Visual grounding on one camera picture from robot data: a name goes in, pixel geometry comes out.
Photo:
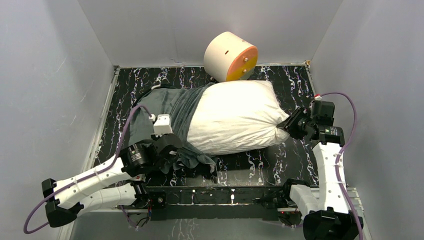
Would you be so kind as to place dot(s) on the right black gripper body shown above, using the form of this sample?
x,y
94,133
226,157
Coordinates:
x,y
310,121

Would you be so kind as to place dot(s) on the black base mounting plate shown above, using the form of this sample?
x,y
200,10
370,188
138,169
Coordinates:
x,y
266,203

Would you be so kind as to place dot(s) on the white pillow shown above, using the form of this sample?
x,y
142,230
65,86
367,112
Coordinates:
x,y
237,116

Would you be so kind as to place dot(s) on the white labelled power box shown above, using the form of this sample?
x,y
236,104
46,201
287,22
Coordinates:
x,y
139,178

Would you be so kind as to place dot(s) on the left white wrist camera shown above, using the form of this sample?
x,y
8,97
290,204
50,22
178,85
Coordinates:
x,y
161,124

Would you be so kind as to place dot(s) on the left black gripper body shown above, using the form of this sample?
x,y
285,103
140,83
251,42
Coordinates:
x,y
171,145

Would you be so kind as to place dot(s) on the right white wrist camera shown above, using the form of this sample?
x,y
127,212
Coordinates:
x,y
317,98

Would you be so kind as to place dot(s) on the aluminium left frame rail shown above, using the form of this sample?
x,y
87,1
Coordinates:
x,y
100,109

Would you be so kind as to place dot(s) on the white orange cylindrical drum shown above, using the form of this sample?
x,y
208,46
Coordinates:
x,y
230,58

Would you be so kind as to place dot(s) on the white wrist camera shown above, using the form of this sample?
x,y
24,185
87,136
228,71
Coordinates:
x,y
161,124
317,98

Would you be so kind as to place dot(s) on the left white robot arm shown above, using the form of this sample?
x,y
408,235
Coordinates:
x,y
116,182

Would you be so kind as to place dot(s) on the grey plush pillowcase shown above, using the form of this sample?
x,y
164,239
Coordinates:
x,y
180,104

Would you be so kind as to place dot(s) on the aluminium front frame rail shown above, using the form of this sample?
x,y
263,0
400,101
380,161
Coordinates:
x,y
351,198

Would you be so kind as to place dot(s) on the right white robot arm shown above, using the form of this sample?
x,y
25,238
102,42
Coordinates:
x,y
332,215

